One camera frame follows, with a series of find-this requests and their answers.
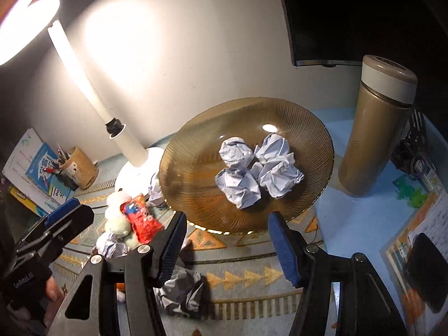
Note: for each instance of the yellow edged book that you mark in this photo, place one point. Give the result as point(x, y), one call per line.
point(24, 199)

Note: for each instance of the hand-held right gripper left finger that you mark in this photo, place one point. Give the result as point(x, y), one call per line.
point(171, 248)

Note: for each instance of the black monitor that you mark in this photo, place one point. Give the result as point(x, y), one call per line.
point(350, 14)

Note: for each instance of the amber ribbed glass bowl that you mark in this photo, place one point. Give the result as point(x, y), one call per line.
point(196, 168)

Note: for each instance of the pastel plush dumpling toy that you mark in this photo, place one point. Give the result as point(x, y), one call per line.
point(117, 203)
point(119, 231)

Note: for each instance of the beige thermos bottle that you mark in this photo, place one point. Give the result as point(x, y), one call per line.
point(371, 136)

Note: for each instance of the orange bordered paper sheet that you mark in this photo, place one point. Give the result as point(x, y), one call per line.
point(399, 252)

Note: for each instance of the dark key bunch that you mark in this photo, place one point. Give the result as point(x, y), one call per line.
point(414, 154)

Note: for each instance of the white cover book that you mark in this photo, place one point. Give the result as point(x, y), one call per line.
point(17, 161)

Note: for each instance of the person's left hand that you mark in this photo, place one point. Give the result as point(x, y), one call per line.
point(54, 288)

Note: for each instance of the bundle of pens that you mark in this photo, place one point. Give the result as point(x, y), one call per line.
point(59, 157)

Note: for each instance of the red snack packet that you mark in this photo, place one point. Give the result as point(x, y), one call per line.
point(141, 222)

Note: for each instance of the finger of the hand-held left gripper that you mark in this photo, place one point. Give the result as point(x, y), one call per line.
point(75, 218)
point(63, 211)

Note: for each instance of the blue cover workbook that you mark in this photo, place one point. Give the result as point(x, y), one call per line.
point(42, 168)

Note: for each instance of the patterned woven table mat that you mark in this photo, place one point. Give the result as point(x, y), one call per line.
point(227, 262)

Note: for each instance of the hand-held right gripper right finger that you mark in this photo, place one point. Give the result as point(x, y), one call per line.
point(285, 248)

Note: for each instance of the bamboo pen holder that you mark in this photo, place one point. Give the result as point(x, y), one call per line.
point(82, 171)

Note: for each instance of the white desk lamp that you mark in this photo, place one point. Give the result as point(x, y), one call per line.
point(75, 66)

